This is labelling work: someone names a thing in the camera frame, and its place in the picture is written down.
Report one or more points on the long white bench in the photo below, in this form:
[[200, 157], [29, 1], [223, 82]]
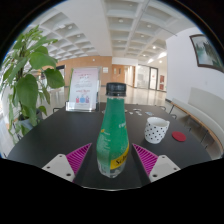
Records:
[[203, 110]]

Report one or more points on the green leafy potted plant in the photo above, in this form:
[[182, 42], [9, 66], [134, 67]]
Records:
[[26, 90]]

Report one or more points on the green drink bottle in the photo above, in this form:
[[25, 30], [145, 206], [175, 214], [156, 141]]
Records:
[[113, 133]]

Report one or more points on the clear acrylic sign holder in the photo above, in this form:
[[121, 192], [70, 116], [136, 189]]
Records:
[[83, 88]]

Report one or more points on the small blue card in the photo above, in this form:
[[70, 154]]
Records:
[[149, 113]]

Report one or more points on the framed landscape picture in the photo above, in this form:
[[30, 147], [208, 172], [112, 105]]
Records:
[[206, 52]]

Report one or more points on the flat round red coaster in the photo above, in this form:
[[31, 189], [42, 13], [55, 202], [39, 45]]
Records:
[[179, 136]]

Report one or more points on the recessed ceiling lights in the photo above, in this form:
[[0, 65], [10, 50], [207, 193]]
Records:
[[120, 20]]

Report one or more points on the white polka-dot mug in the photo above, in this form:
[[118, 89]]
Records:
[[156, 131]]

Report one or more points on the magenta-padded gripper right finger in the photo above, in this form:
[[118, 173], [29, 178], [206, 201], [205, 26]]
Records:
[[161, 166]]

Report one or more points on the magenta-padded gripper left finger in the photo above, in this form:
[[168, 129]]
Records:
[[61, 165]]

